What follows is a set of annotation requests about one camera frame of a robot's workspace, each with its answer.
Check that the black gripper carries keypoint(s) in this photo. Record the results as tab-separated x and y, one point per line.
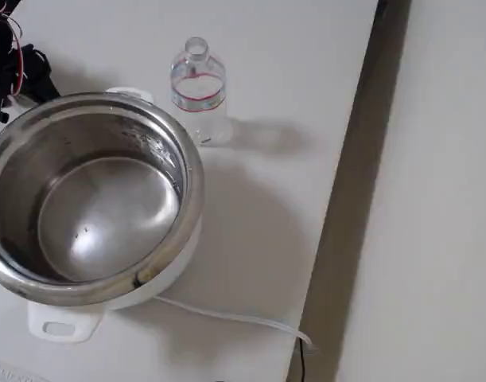
36	69

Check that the clear plastic water bottle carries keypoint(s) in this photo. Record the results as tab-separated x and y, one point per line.
197	99

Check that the steel inner cooking pot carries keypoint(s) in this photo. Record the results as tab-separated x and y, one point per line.
107	223

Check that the white electric cooking pot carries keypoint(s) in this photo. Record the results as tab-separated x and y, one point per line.
87	318

